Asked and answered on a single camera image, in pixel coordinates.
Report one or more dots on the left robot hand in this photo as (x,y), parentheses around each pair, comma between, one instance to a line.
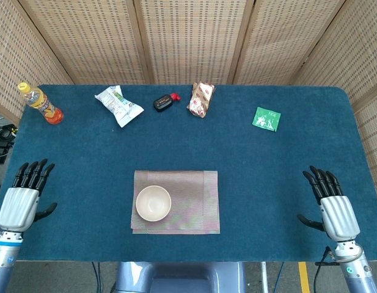
(17,207)

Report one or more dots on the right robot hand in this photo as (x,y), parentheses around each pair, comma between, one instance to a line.
(341,216)

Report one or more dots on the white bowl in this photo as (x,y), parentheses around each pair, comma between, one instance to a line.
(153,203)

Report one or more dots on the brown woven placemat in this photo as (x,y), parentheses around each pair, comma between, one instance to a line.
(191,198)

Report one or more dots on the white table leg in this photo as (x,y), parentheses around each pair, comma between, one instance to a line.
(264,276)

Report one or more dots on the orange drink bottle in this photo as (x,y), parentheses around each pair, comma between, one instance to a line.
(43,105)

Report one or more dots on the green tea packet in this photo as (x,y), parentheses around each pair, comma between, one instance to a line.
(266,119)

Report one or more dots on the blue table cover cloth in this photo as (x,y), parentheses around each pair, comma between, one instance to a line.
(237,146)

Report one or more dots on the blue-grey robot torso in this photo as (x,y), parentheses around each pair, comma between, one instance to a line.
(136,274)

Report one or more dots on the white snack bag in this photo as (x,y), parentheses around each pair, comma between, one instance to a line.
(119,105)

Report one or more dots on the golden snack package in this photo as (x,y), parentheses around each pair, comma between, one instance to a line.
(200,99)

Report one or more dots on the woven bamboo folding screen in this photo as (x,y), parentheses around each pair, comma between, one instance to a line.
(188,39)

